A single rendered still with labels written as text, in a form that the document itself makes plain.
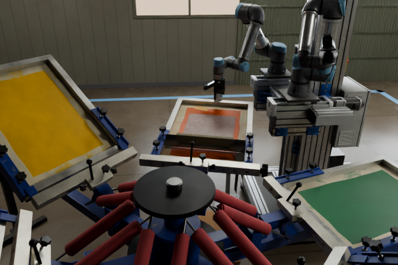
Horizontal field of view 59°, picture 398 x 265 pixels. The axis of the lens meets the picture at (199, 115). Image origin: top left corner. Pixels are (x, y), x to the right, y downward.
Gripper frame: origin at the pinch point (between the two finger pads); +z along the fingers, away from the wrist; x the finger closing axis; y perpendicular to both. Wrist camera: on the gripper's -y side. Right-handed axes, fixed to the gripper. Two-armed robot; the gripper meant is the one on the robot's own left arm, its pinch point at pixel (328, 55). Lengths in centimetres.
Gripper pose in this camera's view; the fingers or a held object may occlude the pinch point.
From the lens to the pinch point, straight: 183.6
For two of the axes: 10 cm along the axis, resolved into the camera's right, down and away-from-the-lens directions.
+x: -9.4, -0.1, 3.4
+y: 1.2, 9.2, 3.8
